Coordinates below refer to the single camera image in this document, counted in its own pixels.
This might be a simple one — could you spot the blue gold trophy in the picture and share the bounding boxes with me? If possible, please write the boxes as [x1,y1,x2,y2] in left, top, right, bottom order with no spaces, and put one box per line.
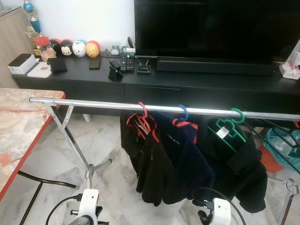
[22,0,44,46]

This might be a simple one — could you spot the black mouse plush red bow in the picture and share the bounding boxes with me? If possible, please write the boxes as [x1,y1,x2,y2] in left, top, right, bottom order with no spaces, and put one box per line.
[60,39,74,57]

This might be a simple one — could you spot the red waste bin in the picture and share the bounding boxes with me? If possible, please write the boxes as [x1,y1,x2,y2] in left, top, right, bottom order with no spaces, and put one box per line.
[259,145,286,173]

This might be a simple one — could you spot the marble top folding table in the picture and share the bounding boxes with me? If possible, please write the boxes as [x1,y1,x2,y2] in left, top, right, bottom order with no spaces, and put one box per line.
[0,88,78,225]

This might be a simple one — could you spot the small black device box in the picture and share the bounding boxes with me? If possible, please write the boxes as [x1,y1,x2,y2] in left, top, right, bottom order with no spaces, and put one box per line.
[136,58,151,75]

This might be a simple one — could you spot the black mouse plush ball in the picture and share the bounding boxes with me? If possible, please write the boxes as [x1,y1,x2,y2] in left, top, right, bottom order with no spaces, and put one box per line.
[49,38,61,54]

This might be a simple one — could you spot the green plastic hanger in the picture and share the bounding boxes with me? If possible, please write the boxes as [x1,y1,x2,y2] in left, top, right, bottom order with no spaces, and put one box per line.
[209,108,248,151]

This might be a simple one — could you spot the red plastic hanger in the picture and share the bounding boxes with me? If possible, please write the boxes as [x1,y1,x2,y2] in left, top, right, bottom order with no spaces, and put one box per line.
[126,102,160,142]

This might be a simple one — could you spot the black wallet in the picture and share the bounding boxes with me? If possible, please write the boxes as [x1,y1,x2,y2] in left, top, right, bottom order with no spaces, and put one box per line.
[47,57,68,73]

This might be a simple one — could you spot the silver metal clothes rack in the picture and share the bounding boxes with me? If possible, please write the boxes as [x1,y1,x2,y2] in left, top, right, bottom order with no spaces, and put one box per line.
[29,96,300,225]

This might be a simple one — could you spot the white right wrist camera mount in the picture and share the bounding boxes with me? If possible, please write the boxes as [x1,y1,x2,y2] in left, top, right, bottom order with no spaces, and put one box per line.
[206,198,233,225]

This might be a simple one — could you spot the long black TV cabinet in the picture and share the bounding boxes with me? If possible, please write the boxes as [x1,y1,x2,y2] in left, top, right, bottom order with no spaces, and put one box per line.
[12,55,300,118]

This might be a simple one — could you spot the white blue plush ball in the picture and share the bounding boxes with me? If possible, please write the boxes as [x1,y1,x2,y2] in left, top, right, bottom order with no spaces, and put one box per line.
[72,40,87,58]

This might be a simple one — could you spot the blue plastic hanger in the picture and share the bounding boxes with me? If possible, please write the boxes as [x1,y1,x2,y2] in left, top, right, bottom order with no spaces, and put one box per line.
[177,104,189,123]

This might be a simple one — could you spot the teal plastic bin bag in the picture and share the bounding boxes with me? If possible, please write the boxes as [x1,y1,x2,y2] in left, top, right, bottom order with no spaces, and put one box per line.
[262,127,300,172]

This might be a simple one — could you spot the black polo shirt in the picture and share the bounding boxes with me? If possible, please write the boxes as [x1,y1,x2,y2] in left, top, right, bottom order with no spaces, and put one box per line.
[196,115,269,214]
[120,111,181,207]

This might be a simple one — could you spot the white pink tissue pack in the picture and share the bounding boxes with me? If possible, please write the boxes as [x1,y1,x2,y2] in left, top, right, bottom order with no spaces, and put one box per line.
[279,51,300,79]

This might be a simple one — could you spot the flat white box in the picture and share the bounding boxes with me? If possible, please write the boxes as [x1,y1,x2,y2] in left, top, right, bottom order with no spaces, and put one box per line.
[27,62,53,78]

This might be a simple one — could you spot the green white mug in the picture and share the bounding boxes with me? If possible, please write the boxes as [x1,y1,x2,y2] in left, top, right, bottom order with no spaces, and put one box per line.
[121,45,136,59]

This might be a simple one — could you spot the navy shirt red stripes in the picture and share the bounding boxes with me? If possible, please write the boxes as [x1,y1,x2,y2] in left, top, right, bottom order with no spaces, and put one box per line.
[155,112,216,200]

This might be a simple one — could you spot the white black box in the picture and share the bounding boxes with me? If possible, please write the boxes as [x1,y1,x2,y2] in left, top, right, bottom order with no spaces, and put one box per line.
[8,53,39,75]

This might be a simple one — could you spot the black flat screen television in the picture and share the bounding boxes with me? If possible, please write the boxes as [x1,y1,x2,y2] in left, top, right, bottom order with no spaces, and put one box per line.
[134,0,300,60]

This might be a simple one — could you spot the glass jar red lid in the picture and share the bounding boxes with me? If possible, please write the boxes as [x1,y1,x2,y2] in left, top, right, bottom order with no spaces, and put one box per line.
[34,36,57,62]

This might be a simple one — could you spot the black smartphone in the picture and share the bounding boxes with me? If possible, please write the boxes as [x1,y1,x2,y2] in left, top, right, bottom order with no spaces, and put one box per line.
[89,56,101,70]

